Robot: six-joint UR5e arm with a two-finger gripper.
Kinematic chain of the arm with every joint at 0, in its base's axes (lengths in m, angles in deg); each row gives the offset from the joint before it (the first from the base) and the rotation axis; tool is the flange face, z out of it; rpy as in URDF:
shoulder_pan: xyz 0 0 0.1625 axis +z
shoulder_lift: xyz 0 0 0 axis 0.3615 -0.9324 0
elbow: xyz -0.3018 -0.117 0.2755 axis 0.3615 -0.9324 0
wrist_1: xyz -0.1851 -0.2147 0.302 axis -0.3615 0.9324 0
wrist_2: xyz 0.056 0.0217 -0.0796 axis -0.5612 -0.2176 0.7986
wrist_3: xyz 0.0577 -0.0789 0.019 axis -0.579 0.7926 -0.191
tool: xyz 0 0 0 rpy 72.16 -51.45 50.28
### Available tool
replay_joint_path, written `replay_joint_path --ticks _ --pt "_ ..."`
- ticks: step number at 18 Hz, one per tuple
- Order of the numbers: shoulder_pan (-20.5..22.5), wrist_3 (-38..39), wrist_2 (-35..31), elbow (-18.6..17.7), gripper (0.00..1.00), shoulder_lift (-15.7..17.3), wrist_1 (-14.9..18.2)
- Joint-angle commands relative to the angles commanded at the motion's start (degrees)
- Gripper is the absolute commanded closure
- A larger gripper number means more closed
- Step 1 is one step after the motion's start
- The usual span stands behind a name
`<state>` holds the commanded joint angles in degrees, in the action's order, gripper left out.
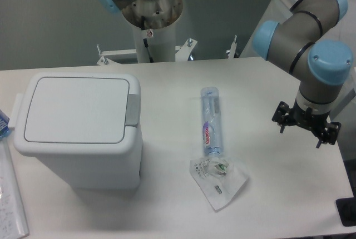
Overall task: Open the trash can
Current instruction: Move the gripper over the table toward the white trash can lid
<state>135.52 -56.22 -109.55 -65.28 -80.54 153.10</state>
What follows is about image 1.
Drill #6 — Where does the crumpled clear plastic wrapper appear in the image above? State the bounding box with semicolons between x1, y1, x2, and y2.
189;156;249;211

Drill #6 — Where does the black device at edge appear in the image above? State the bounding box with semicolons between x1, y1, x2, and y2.
336;197;355;227

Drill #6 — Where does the clear plastic water bottle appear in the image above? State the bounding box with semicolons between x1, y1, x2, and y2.
200;87;223;156

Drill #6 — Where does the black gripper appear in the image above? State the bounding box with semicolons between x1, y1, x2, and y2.
271;101;342;148

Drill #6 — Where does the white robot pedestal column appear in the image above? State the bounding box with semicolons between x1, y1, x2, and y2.
122;0;183;50

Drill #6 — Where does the white push-top trash can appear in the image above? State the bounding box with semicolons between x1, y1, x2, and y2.
9;72;143;190

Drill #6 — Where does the blue white box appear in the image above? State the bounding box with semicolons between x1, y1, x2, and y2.
0;110;11;140

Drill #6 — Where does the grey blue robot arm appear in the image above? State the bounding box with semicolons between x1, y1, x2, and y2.
99;0;353;145

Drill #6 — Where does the white metal base frame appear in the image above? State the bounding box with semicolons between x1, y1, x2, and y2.
96;34;239;66

